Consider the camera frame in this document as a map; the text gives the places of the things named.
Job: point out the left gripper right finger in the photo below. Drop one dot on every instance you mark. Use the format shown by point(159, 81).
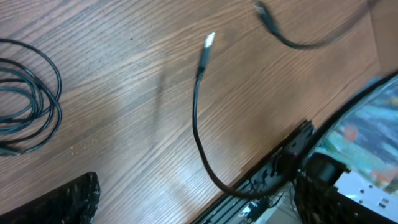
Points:
point(318, 203)

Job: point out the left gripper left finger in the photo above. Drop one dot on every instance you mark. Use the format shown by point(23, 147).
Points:
point(75, 202)

